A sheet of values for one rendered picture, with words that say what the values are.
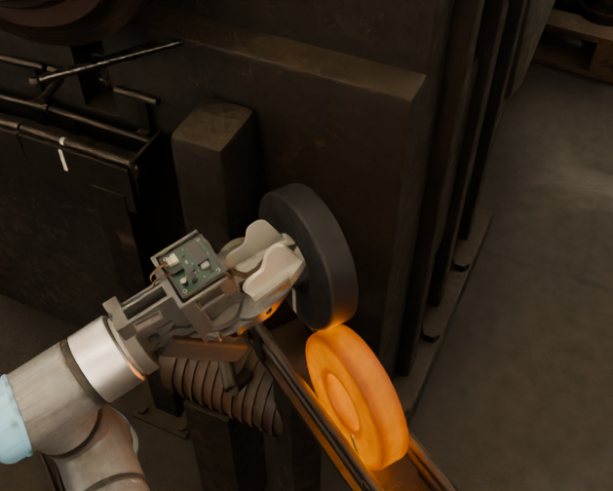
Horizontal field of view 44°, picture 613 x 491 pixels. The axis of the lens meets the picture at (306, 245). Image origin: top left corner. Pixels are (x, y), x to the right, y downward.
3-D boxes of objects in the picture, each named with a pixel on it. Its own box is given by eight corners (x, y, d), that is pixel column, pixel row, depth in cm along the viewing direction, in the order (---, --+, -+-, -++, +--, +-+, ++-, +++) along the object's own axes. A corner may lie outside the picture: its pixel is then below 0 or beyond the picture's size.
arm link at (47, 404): (1, 419, 77) (-49, 386, 70) (95, 358, 78) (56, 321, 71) (24, 482, 72) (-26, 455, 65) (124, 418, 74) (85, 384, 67)
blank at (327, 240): (280, 155, 79) (251, 165, 78) (362, 236, 69) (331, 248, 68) (287, 264, 90) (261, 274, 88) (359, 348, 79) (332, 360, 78)
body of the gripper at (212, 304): (237, 276, 68) (121, 349, 66) (262, 320, 75) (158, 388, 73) (201, 223, 73) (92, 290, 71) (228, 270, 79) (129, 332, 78)
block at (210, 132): (222, 212, 120) (208, 88, 102) (267, 228, 117) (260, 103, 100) (187, 258, 113) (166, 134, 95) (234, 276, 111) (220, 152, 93)
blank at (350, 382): (316, 309, 85) (289, 321, 84) (383, 341, 71) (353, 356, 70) (355, 428, 89) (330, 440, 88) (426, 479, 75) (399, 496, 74)
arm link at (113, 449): (99, 530, 79) (49, 503, 71) (68, 442, 86) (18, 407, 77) (165, 489, 80) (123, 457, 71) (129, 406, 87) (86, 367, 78)
